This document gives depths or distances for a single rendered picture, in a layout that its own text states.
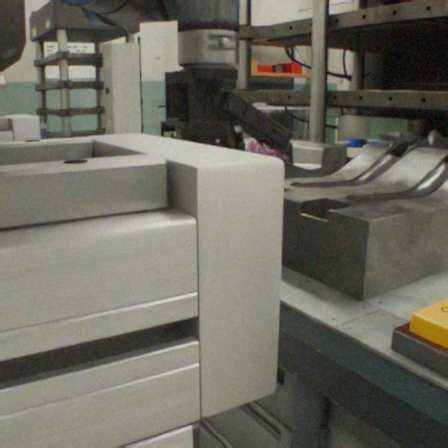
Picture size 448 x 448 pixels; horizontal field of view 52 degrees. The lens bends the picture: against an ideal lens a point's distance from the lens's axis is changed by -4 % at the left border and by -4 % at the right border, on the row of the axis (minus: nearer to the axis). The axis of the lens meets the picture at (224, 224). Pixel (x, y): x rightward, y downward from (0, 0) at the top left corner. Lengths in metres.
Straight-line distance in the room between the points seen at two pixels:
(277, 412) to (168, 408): 0.56
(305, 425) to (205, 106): 0.42
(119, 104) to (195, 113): 4.40
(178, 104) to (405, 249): 0.31
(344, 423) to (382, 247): 0.22
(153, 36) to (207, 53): 7.98
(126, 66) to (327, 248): 4.55
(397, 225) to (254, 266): 0.40
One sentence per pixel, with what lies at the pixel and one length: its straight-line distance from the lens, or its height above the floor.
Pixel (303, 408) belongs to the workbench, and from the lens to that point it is 0.64.
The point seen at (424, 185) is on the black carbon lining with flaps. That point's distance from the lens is 0.75.
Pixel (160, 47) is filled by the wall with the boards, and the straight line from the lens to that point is 8.58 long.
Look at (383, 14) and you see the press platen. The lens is 1.55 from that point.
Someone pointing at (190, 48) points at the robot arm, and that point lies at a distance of 0.58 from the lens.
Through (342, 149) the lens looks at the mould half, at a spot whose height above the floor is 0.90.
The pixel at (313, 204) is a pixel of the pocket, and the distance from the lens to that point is 0.60.
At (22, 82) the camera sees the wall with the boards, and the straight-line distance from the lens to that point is 7.80.
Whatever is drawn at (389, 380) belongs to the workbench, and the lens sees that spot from 0.45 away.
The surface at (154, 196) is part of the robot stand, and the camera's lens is 0.15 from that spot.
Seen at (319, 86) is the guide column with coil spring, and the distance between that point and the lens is 1.66.
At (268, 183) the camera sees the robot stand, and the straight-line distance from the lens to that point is 0.16.
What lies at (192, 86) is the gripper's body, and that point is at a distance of 0.58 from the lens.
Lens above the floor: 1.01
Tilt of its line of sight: 15 degrees down
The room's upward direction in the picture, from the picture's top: straight up
